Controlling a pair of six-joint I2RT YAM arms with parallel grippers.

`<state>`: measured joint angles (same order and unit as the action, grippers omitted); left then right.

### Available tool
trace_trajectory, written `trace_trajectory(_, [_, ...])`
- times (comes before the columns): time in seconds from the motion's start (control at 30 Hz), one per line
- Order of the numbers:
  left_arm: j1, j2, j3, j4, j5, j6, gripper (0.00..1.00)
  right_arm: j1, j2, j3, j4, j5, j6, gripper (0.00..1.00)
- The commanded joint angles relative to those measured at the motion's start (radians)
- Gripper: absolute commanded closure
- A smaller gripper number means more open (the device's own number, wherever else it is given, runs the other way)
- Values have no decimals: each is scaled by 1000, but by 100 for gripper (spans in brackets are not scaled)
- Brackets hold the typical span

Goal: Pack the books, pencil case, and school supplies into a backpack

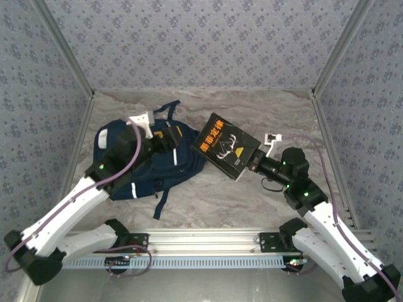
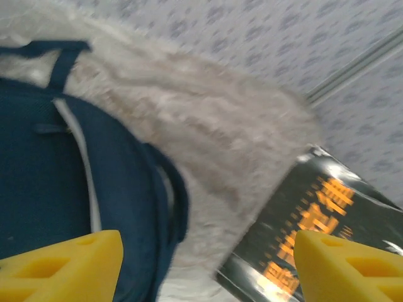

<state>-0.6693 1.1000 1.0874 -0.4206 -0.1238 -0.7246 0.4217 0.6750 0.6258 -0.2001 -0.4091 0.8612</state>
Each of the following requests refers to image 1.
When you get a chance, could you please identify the navy blue backpack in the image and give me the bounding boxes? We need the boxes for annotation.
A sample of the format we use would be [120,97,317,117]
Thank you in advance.
[93,99,207,220]

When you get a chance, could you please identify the black book with deer print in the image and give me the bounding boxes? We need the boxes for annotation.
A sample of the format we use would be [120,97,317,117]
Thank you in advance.
[190,112,263,182]

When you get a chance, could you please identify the small circuit board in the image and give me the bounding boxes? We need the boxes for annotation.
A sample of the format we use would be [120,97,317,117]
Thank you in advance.
[285,257,309,273]
[105,256,132,274]

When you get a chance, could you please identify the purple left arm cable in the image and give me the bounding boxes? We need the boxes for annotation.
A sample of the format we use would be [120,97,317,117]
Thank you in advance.
[3,118,143,274]

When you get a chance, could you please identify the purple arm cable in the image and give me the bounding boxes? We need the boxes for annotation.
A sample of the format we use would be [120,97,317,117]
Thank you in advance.
[3,118,143,274]
[281,134,403,298]

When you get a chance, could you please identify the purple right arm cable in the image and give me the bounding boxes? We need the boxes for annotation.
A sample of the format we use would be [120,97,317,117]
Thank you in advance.
[281,134,403,298]

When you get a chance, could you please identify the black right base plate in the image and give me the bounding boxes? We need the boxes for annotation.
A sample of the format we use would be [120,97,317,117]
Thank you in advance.
[259,232,303,253]

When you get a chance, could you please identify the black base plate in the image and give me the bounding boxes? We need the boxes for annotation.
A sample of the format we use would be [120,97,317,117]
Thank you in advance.
[259,232,303,253]
[91,232,149,254]

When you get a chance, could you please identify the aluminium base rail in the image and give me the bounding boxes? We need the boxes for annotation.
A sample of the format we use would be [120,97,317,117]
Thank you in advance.
[64,228,377,256]

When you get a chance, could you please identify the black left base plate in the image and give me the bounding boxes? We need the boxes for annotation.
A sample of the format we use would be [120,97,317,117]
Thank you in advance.
[91,232,149,254]

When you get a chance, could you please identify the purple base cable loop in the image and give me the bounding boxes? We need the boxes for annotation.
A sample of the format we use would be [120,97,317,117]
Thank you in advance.
[106,243,154,279]
[288,259,319,277]

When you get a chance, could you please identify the light blue slotted cable duct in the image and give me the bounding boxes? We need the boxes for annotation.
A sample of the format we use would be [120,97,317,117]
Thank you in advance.
[61,255,287,270]

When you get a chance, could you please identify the aluminium frame post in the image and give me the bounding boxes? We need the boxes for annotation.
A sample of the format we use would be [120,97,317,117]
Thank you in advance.
[311,0,375,95]
[31,0,95,99]

